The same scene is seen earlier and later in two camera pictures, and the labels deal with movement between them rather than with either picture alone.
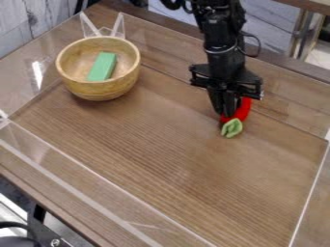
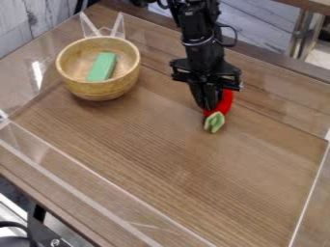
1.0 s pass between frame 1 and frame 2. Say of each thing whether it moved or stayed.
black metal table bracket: stayed
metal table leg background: stayed
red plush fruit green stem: moved
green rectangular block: stayed
